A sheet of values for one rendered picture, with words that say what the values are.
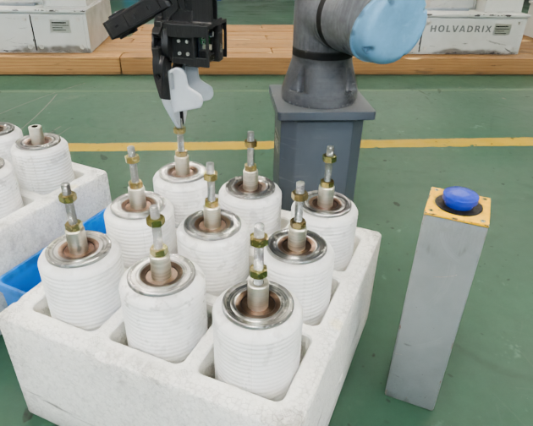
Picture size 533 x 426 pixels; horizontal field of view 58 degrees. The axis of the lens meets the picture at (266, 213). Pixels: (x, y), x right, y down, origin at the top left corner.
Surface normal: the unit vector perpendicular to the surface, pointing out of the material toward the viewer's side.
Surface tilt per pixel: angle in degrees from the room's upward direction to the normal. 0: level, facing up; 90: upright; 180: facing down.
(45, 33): 90
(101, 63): 90
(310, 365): 0
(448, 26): 90
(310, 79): 73
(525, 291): 0
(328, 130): 90
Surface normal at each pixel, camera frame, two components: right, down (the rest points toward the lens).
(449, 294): -0.40, 0.46
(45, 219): 0.90, 0.24
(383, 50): 0.42, 0.57
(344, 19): -0.88, 0.11
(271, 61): 0.08, 0.51
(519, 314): 0.02, -0.86
